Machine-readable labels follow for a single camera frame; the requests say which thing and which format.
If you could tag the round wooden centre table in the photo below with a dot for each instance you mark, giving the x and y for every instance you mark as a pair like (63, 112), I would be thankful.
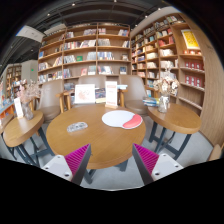
(110, 146)

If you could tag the glass vase dried flowers right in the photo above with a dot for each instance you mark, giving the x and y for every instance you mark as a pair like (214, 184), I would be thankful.
(166, 85)

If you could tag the beige armchair middle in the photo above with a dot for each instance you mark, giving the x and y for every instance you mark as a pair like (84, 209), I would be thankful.
(97, 80)

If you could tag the white card stand left table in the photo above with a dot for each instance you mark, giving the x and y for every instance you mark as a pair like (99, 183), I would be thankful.
(18, 107)

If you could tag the beige armchair left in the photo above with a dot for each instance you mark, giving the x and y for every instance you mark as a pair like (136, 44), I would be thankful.
(49, 103)

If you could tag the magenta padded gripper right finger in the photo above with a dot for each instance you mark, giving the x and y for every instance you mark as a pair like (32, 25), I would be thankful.
(152, 166)

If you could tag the beige armchair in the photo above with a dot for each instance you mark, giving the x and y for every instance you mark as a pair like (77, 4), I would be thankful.
(97, 80)
(133, 97)
(49, 103)

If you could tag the white red mouse pad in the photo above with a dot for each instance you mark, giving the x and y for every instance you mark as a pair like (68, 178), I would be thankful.
(122, 118)

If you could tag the glass vase dried flowers left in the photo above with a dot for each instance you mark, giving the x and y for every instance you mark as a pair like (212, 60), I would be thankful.
(27, 95)

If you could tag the white red menu sign stand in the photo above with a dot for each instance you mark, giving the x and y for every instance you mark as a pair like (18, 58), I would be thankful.
(111, 94)

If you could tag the wooden bookshelf centre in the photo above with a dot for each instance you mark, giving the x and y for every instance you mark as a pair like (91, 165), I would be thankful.
(95, 48)

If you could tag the wooden bookshelf right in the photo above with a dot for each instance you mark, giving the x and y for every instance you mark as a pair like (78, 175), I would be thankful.
(160, 41)

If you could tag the wooden bookshelf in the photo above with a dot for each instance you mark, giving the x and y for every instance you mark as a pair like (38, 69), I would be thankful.
(160, 41)
(95, 48)
(12, 80)

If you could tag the wooden bookshelf far left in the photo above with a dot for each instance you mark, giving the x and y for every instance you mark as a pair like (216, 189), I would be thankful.
(12, 80)

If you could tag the round wooden right table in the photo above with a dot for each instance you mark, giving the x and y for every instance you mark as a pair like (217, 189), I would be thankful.
(177, 119)

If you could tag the round wooden table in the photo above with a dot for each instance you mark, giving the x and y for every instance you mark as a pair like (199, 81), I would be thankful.
(177, 119)
(19, 130)
(110, 146)

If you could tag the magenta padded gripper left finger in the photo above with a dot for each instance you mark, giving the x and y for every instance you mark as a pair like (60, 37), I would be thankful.
(71, 167)

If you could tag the beige armchair right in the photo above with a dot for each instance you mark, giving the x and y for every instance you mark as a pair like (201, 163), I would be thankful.
(133, 97)

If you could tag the stack of books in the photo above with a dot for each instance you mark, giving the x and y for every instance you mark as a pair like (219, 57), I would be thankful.
(151, 101)

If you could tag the round wooden left table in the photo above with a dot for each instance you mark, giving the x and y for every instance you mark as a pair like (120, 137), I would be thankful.
(19, 130)

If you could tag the white picture sign stand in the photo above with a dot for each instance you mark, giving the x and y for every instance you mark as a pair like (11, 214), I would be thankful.
(84, 93)

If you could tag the glass vase dried flowers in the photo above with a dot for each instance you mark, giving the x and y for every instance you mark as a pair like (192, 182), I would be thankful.
(166, 85)
(27, 95)

